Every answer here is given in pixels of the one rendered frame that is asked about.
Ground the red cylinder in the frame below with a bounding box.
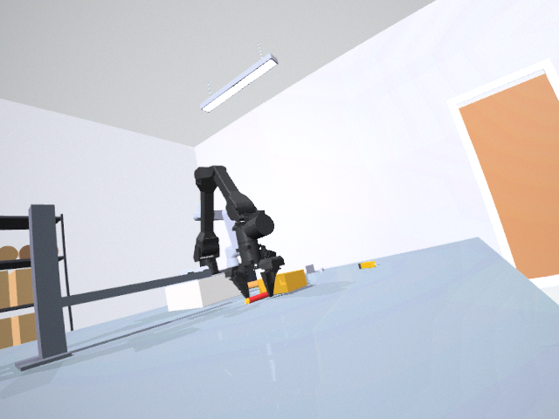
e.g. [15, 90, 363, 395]
[245, 292, 269, 304]

